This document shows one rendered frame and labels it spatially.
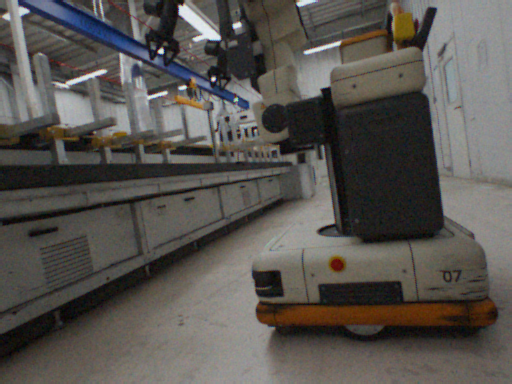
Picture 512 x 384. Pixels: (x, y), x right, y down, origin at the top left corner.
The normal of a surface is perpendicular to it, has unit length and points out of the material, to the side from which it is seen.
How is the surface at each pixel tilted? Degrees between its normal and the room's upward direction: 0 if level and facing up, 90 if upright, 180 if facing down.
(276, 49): 90
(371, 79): 90
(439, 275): 90
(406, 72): 90
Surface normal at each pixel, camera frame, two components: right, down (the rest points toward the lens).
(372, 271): -0.32, 0.10
